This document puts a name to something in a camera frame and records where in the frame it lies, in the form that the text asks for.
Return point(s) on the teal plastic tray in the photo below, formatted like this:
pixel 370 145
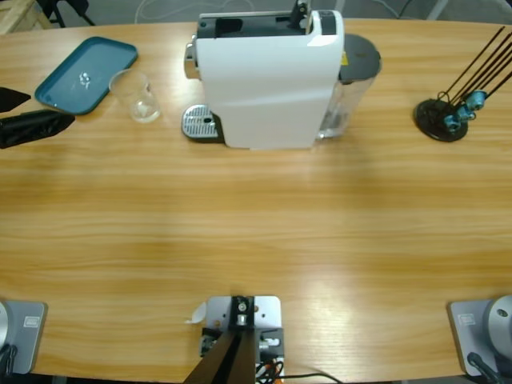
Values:
pixel 76 68

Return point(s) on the white capsule coffee machine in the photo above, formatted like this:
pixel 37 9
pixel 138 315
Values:
pixel 260 88

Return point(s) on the grey metal pole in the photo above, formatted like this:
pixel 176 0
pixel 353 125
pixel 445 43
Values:
pixel 437 10

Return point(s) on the light wooden crate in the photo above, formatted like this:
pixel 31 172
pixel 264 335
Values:
pixel 20 16

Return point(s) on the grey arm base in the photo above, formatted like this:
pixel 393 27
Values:
pixel 472 332
pixel 28 332

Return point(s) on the black clamp block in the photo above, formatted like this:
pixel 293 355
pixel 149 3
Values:
pixel 272 340
pixel 208 342

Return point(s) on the white paper tag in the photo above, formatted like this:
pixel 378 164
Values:
pixel 198 314

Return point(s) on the blue coffee capsule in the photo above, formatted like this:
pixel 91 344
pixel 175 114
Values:
pixel 477 99
pixel 451 122
pixel 465 113

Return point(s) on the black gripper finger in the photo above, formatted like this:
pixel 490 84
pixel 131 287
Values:
pixel 32 128
pixel 12 99

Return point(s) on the white mounting block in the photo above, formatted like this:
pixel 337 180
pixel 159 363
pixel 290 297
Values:
pixel 268 312

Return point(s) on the black chair legs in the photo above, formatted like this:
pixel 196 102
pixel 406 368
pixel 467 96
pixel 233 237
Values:
pixel 60 12

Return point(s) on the black capsule holder with rods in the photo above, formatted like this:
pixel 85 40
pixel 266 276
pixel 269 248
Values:
pixel 430 116

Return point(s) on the metal drip tray grille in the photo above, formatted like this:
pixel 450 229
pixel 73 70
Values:
pixel 198 122

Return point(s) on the grey translucent machine lid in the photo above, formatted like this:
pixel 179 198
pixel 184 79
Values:
pixel 301 12

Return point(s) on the clear water tank black lid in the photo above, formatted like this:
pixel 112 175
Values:
pixel 360 56

